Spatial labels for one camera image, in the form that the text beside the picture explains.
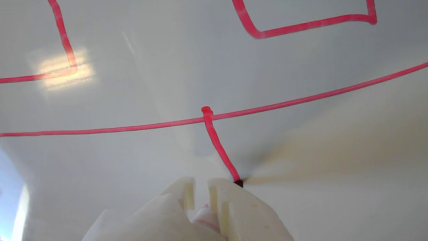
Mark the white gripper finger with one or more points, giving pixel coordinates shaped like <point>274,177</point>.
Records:
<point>164,221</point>
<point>247,221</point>

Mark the red whiteboard marker pen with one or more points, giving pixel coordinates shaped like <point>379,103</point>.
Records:
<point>238,183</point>

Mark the white whiteboard with aluminium frame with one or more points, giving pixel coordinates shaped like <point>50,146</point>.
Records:
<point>133,100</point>

